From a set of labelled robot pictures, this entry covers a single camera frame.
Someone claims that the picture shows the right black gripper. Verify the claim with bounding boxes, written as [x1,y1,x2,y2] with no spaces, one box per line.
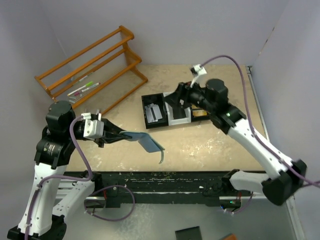
[162,78,215,114]

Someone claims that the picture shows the grey magnetic stripe card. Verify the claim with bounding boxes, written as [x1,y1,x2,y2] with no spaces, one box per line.
[144,103,163,124]

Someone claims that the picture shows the mint green card holder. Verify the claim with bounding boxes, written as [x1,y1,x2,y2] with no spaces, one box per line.
[120,130,165,165]

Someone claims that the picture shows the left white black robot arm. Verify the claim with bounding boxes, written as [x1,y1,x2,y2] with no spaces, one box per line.
[7,100,131,240]

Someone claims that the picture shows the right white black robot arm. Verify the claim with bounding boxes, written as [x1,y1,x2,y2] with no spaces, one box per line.
[164,78,307,206]

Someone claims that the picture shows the gold credit card in bin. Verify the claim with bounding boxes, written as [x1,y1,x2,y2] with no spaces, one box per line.
[192,110,207,117]

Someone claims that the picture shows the black bin with gold card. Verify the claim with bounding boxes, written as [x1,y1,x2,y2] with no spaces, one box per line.
[191,108,210,122]

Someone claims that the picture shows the white plastic bin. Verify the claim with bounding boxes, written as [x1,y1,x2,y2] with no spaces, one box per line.
[164,102,192,126]

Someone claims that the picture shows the pens on rack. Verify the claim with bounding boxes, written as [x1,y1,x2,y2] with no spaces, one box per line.
[67,81,101,104]

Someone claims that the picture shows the orange wooden rack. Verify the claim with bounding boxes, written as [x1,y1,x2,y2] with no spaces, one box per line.
[34,25,149,114]

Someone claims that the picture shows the black square plate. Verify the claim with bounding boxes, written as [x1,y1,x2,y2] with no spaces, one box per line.
[175,226,203,240]

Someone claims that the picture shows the orange brown object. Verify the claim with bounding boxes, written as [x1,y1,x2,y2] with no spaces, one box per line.
[220,233,237,240]

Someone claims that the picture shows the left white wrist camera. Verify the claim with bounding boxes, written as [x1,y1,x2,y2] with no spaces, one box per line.
[81,112,96,140]

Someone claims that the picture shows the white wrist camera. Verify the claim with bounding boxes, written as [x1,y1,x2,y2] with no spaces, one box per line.
[81,112,96,140]
[190,64,207,88]

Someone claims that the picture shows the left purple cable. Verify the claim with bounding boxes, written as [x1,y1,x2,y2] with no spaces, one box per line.
[23,116,94,240]

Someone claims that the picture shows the purple cable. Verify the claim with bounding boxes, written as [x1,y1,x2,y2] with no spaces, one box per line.
[23,116,94,240]
[202,54,320,188]

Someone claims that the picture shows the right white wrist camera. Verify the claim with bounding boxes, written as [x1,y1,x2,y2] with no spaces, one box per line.
[190,64,207,88]

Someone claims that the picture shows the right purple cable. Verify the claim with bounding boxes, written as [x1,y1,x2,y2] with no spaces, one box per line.
[202,54,320,188]

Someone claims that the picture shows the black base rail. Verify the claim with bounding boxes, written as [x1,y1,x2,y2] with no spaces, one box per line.
[57,171,253,208]

